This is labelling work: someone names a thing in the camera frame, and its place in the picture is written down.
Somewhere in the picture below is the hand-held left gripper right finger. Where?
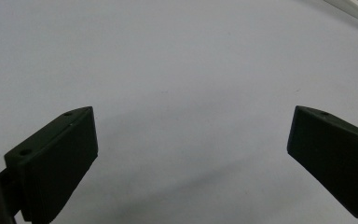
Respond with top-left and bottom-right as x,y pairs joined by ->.
286,105 -> 358,222

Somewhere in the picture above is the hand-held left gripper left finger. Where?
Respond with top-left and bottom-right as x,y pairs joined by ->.
4,105 -> 99,224

